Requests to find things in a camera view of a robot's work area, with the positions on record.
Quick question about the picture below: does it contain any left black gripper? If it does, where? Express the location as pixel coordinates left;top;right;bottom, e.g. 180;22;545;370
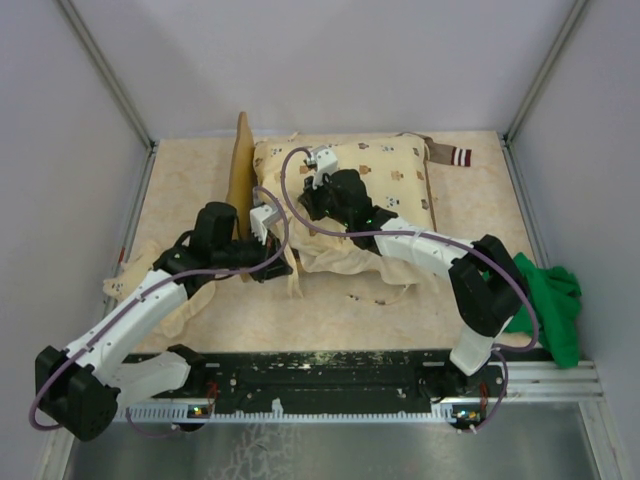
214;225;293;283

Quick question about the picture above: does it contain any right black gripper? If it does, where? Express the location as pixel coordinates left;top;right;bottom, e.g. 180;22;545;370
300;170;353;227

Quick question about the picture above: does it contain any wooden pet bed frame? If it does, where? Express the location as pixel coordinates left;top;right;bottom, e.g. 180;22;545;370
227;115;436;285

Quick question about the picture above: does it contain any cream animal print cushion cover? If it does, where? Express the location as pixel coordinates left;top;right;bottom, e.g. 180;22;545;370
253;135;435;286

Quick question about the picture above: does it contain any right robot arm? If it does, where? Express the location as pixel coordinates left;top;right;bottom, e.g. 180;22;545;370
298;169;531;396

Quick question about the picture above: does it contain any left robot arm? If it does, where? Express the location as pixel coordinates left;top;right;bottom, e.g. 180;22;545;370
28;200;286;441

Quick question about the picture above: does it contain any brown striped sock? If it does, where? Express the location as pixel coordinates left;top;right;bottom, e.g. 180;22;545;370
426;140;472;168

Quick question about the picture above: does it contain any small cream animal pillow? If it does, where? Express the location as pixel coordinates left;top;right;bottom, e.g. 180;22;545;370
102;240;216;339

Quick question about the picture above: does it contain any green cloth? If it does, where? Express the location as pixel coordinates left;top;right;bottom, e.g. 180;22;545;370
513;252;582;369

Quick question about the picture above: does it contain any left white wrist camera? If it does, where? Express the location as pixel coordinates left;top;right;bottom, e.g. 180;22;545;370
249;203;280;245

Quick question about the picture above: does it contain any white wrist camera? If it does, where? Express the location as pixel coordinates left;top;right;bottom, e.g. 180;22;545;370
249;203;280;245
304;145;338;189

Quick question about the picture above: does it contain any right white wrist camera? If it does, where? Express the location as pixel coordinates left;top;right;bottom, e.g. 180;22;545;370
304;145;338;189

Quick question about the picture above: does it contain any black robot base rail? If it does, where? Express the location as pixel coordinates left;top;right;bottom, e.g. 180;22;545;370
109;347;601;431

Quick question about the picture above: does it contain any right aluminium frame post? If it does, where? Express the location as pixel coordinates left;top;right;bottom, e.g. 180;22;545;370
503;0;591;147

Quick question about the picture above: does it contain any aluminium frame post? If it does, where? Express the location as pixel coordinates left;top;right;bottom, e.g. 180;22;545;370
503;0;591;147
53;0;155;150

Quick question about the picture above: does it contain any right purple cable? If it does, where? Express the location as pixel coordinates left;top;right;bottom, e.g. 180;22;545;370
279;148;541;436

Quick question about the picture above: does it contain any left aluminium frame post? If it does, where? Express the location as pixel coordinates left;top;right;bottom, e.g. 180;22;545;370
53;0;155;150

